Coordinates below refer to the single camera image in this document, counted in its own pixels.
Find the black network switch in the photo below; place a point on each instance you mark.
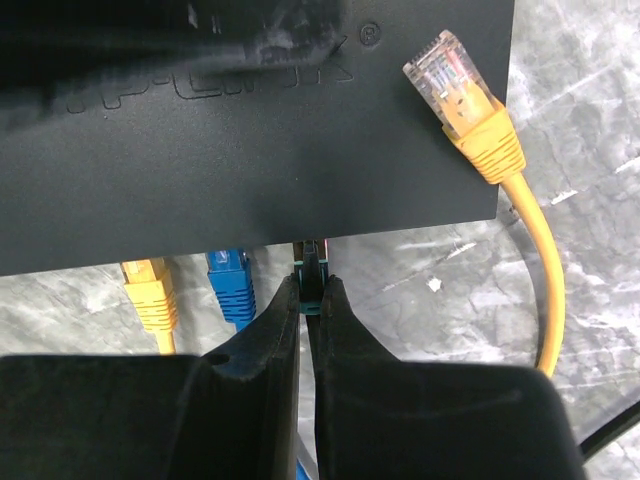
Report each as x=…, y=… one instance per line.
x=134, y=129

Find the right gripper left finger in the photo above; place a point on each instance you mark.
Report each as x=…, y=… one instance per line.
x=237, y=407

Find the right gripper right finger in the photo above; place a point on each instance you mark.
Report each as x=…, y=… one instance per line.
x=352, y=438

